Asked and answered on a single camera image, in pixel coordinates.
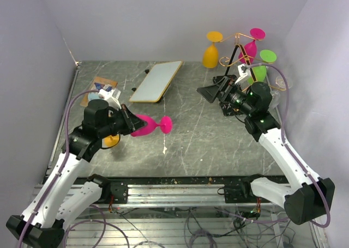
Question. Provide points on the green wine glass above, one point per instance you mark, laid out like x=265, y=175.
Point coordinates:
x=260, y=72

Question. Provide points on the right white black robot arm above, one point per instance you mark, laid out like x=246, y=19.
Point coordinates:
x=308, y=196

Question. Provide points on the yellow framed whiteboard tablet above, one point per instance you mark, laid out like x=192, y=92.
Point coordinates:
x=156, y=82

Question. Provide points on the orange picture book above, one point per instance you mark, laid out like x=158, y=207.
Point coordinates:
x=98, y=83

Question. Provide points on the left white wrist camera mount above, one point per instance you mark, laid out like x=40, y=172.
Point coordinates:
x=111, y=97

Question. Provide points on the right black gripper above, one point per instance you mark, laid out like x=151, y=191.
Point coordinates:
x=209, y=92

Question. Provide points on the clear wine glass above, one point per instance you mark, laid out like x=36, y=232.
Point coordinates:
x=276, y=90

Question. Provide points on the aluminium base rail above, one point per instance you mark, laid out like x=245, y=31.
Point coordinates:
x=156, y=192

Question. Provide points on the pink wine glass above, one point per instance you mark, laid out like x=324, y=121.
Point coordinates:
x=251, y=47
x=165, y=125

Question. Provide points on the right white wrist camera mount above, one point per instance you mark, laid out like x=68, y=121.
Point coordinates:
x=244, y=74

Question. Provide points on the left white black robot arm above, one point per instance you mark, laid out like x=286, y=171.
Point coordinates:
x=44, y=222

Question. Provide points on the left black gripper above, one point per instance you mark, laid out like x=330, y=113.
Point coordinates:
x=134, y=123

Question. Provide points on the yellow wine glass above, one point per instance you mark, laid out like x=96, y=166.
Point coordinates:
x=111, y=141
x=211, y=54

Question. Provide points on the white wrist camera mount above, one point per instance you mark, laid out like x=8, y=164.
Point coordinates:
x=111, y=97
x=244, y=74

